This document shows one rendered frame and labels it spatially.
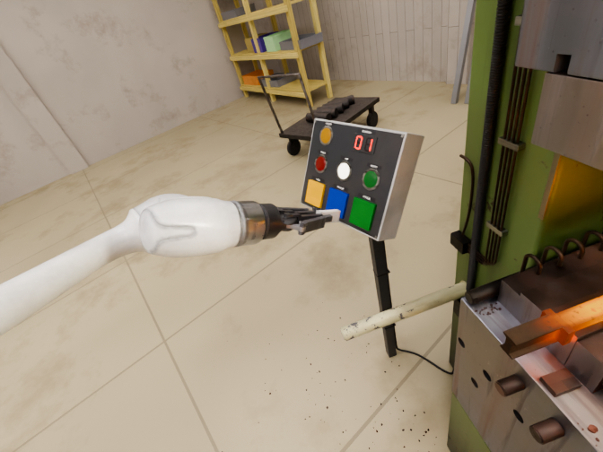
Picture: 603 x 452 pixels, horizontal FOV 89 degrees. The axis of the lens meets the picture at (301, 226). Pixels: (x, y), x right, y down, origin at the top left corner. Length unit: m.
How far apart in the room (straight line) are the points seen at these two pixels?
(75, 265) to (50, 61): 6.21
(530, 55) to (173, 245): 0.56
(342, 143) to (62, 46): 6.15
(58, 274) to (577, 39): 0.75
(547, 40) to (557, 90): 0.06
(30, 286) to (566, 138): 0.75
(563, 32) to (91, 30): 6.65
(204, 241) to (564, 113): 0.53
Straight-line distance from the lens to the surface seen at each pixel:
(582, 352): 0.67
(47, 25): 6.79
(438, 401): 1.65
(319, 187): 0.96
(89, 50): 6.81
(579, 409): 0.70
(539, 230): 0.83
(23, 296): 0.59
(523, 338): 0.61
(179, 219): 0.53
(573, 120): 0.51
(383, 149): 0.82
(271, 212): 0.62
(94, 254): 0.66
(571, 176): 0.78
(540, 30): 0.52
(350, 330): 1.05
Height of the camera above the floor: 1.52
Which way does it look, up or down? 36 degrees down
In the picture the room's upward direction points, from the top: 18 degrees counter-clockwise
